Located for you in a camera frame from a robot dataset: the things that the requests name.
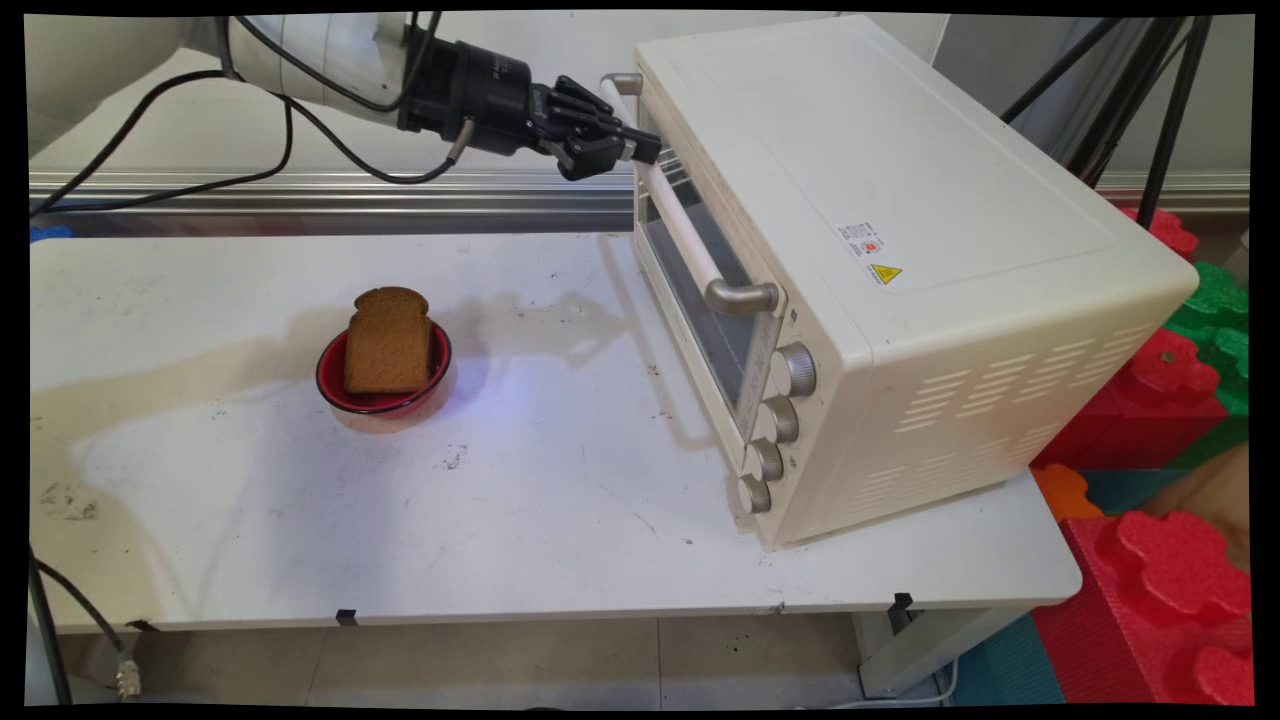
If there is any large red foam block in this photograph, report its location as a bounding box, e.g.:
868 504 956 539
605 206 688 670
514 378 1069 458
1030 510 1256 707

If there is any brown bread slice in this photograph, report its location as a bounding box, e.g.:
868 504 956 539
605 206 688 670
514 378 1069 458
343 286 434 395

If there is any black cable with connector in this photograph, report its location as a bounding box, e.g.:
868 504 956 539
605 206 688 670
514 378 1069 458
28 548 143 705

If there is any green foam block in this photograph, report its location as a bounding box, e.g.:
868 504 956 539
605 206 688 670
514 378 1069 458
1163 261 1251 469

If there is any orange foam piece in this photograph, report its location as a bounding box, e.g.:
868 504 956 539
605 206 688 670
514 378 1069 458
1032 464 1105 523

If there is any small red foam piece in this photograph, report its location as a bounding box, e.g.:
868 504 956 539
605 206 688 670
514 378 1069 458
1118 206 1200 263

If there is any white table leg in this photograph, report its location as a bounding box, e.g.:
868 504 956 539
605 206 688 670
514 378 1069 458
853 605 1033 700

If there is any red bowl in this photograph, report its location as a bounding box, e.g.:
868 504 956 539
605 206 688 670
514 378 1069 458
316 320 454 417

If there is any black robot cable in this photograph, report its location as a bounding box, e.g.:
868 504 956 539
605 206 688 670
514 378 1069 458
28 12 476 219

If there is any cream toaster oven body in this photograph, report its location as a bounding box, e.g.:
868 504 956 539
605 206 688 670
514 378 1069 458
632 15 1201 551

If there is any teal foam mat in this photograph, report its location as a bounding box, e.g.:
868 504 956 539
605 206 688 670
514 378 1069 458
945 612 1069 707

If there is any aluminium rail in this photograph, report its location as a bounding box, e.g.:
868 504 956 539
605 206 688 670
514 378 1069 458
28 168 1251 239

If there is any black tripod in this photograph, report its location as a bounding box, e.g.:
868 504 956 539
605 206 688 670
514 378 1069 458
1000 15 1217 231

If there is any white floor cable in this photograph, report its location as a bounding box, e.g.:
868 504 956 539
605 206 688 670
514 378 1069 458
795 655 963 711

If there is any glass oven door with handle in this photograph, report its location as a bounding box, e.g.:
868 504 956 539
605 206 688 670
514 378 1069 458
600 72 791 443

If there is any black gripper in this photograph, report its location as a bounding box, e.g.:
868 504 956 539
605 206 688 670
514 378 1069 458
455 40 664 183

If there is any large silver oven knob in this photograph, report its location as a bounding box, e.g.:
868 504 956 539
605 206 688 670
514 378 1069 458
772 343 819 399

